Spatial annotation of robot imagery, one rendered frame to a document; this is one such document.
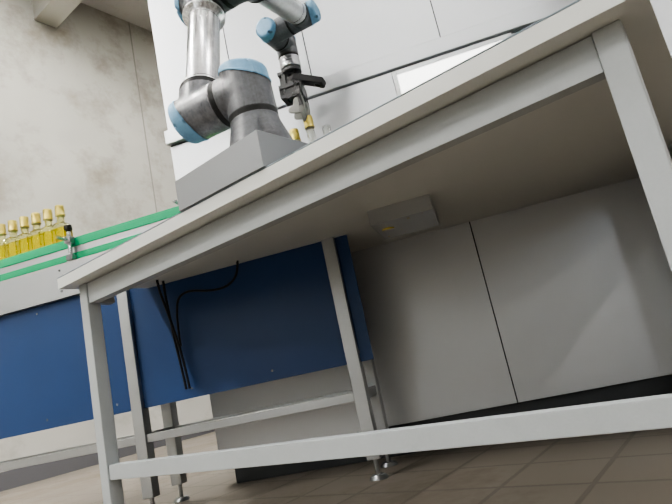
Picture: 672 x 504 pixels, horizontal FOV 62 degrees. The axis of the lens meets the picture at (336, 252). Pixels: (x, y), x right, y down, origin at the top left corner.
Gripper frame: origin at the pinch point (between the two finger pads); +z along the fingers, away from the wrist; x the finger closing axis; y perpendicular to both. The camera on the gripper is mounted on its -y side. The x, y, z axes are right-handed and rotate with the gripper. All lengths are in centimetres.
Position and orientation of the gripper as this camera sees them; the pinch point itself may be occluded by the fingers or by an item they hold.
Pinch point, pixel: (307, 119)
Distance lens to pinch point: 200.6
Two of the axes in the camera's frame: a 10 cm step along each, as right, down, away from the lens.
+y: -9.4, 2.5, 2.2
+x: -2.6, -1.4, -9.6
